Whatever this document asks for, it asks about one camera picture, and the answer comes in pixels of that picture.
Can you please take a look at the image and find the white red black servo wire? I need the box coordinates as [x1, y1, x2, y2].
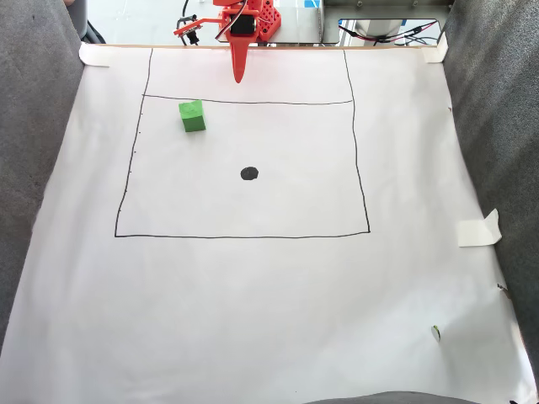
[215, 0, 248, 42]

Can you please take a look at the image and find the white paper sheet with lines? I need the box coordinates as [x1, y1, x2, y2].
[0, 44, 539, 404]

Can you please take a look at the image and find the black camera cable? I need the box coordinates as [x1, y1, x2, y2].
[179, 0, 200, 45]

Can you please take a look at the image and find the white tape piece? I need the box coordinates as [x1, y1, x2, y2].
[420, 31, 448, 64]
[78, 42, 111, 68]
[456, 208, 503, 248]

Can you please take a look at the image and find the grey cylindrical post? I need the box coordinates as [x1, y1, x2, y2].
[62, 0, 89, 41]

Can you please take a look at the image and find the green cube block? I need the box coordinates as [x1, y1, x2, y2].
[178, 99, 207, 134]

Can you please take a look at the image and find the grey cloth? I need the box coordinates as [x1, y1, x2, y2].
[302, 391, 485, 404]
[441, 0, 539, 380]
[0, 0, 88, 354]

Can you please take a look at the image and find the camera board on orange bracket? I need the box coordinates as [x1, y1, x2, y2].
[173, 15, 224, 39]

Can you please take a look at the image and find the silver metal cylinder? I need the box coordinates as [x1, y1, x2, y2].
[353, 19, 403, 39]

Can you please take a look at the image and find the grey metal frame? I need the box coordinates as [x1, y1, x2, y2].
[320, 0, 458, 47]

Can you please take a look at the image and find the shiny base plate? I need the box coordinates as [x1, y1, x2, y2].
[252, 0, 324, 45]

